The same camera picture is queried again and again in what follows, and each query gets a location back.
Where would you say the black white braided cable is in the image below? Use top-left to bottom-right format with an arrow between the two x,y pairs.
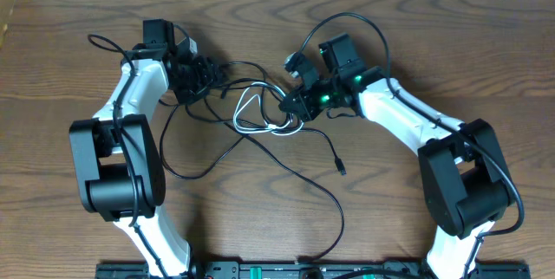
201,77 -> 346,265

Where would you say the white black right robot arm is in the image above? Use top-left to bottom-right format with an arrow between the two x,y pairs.
279,34 -> 521,278

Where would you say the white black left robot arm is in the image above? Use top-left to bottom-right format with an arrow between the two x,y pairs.
69,19 -> 226,278

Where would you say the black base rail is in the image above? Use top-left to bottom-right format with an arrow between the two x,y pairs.
95,259 -> 532,279

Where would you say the right camera black cable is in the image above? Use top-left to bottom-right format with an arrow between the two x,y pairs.
294,11 -> 526,279

